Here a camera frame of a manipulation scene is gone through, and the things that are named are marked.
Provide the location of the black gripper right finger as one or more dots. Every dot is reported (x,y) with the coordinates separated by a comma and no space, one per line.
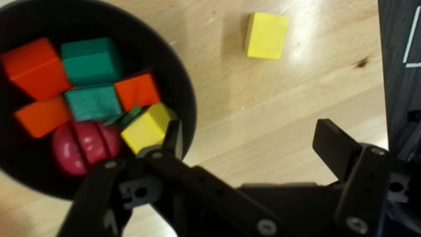
(363,189)

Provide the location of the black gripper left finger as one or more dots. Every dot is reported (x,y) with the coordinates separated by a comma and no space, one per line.
(210,193)

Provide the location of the yellow wooden block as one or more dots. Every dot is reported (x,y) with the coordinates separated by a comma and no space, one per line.
(146,127)
(266,36)

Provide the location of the black bowl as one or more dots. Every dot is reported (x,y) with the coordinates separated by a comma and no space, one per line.
(26,176)

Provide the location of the green wooden block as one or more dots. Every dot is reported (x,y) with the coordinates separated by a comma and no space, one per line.
(89,60)
(92,103)

